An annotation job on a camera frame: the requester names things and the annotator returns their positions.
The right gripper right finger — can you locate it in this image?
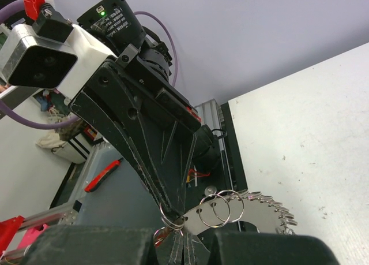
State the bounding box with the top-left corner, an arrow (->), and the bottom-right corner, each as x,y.
183,230 -> 341,265

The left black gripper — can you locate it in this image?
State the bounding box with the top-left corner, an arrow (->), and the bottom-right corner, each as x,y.
70,44 -> 201,219

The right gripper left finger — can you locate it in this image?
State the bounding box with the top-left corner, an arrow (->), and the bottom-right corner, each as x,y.
17,225 -> 184,265

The large metal keyring with keys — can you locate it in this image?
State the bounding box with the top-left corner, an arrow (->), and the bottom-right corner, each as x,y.
153,189 -> 298,247

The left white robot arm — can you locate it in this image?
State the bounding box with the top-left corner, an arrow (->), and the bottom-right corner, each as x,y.
70,0 -> 203,219

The red black utility knife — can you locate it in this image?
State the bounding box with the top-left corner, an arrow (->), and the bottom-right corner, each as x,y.
84,158 -> 124,193

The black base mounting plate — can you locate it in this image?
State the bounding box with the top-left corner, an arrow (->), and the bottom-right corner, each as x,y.
186,99 -> 247,211

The white cloth bag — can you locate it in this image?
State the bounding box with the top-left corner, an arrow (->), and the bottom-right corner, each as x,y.
36,109 -> 99,164

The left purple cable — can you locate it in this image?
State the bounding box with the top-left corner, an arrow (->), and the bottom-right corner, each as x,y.
0,0 -> 178,130

